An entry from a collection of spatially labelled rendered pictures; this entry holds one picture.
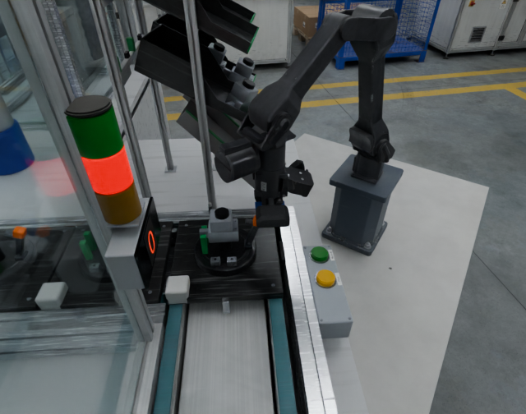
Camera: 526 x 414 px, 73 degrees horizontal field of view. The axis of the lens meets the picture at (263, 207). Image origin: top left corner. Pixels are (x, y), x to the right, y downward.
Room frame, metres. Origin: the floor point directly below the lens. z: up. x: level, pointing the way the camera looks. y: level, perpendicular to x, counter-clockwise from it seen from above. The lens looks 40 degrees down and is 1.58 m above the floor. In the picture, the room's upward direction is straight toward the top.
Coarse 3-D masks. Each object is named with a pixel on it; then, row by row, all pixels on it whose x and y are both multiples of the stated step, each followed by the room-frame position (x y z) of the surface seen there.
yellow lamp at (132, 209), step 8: (96, 192) 0.35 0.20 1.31; (120, 192) 0.35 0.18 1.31; (128, 192) 0.36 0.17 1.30; (136, 192) 0.37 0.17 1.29; (104, 200) 0.34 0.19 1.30; (112, 200) 0.34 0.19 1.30; (120, 200) 0.35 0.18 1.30; (128, 200) 0.35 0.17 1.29; (136, 200) 0.36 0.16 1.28; (104, 208) 0.34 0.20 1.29; (112, 208) 0.34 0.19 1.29; (120, 208) 0.35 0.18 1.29; (128, 208) 0.35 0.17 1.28; (136, 208) 0.36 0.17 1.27; (104, 216) 0.35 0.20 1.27; (112, 216) 0.34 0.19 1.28; (120, 216) 0.34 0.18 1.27; (128, 216) 0.35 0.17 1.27; (136, 216) 0.36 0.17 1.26
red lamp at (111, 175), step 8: (120, 152) 0.36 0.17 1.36; (88, 160) 0.34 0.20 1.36; (96, 160) 0.34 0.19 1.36; (104, 160) 0.35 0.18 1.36; (112, 160) 0.35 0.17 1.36; (120, 160) 0.36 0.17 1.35; (88, 168) 0.35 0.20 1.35; (96, 168) 0.34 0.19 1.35; (104, 168) 0.34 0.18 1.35; (112, 168) 0.35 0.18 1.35; (120, 168) 0.35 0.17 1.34; (128, 168) 0.37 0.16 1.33; (88, 176) 0.35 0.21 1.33; (96, 176) 0.34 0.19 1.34; (104, 176) 0.34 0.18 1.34; (112, 176) 0.35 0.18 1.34; (120, 176) 0.35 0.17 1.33; (128, 176) 0.36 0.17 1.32; (96, 184) 0.34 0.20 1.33; (104, 184) 0.34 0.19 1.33; (112, 184) 0.35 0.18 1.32; (120, 184) 0.35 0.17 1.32; (128, 184) 0.36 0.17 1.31; (104, 192) 0.34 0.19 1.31; (112, 192) 0.34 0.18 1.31
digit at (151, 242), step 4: (148, 220) 0.38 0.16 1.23; (148, 224) 0.38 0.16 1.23; (152, 224) 0.39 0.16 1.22; (148, 228) 0.37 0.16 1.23; (152, 228) 0.39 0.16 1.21; (148, 232) 0.37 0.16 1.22; (152, 232) 0.38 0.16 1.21; (144, 236) 0.35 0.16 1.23; (148, 236) 0.36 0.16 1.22; (152, 236) 0.38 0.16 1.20; (148, 240) 0.36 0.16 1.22; (152, 240) 0.38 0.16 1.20; (156, 240) 0.39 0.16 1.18; (148, 244) 0.36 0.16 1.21; (152, 244) 0.37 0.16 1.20; (156, 244) 0.39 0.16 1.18; (148, 248) 0.35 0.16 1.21; (152, 248) 0.37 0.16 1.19; (148, 252) 0.35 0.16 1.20; (152, 252) 0.36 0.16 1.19; (152, 256) 0.36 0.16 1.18; (152, 260) 0.35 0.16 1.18; (152, 264) 0.35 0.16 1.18
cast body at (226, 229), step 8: (224, 208) 0.58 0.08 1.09; (216, 216) 0.55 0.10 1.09; (224, 216) 0.55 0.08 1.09; (216, 224) 0.54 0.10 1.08; (224, 224) 0.54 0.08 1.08; (232, 224) 0.56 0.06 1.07; (200, 232) 0.56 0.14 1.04; (208, 232) 0.54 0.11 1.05; (216, 232) 0.54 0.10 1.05; (224, 232) 0.54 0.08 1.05; (232, 232) 0.55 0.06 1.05; (216, 240) 0.54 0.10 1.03; (224, 240) 0.54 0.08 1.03; (232, 240) 0.55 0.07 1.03
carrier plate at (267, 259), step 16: (192, 224) 0.66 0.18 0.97; (208, 224) 0.66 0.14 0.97; (240, 224) 0.66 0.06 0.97; (176, 240) 0.61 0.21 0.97; (192, 240) 0.61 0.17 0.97; (256, 240) 0.61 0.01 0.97; (272, 240) 0.61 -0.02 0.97; (176, 256) 0.55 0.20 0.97; (192, 256) 0.55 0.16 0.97; (256, 256) 0.55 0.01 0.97; (272, 256) 0.55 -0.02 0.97; (176, 272) 0.51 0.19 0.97; (192, 272) 0.51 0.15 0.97; (256, 272) 0.51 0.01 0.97; (272, 272) 0.51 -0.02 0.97; (192, 288) 0.46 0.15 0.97; (208, 288) 0.46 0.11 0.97; (224, 288) 0.46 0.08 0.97; (240, 288) 0.46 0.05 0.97; (256, 288) 0.46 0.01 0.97; (272, 288) 0.46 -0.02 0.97
